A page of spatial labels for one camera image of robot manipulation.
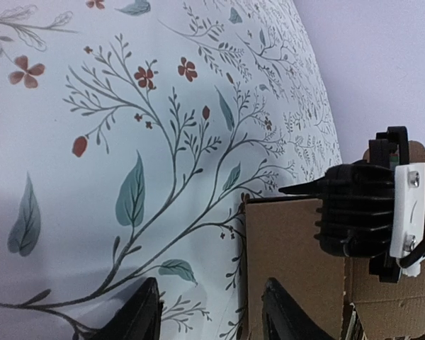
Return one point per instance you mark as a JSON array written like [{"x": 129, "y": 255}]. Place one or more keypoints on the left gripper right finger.
[{"x": 284, "y": 319}]

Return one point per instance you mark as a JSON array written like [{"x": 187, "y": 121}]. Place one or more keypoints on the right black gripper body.
[{"x": 387, "y": 150}]

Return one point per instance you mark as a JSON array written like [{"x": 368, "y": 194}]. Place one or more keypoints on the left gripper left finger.
[{"x": 139, "y": 318}]

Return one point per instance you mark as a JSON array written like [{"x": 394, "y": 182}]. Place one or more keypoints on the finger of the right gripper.
[{"x": 313, "y": 188}]

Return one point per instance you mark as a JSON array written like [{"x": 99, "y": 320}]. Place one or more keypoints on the brown cardboard box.
[{"x": 332, "y": 290}]

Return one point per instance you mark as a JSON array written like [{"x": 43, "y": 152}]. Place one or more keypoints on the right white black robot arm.
[{"x": 374, "y": 208}]

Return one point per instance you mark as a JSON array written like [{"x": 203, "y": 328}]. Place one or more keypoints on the floral patterned table mat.
[{"x": 132, "y": 133}]

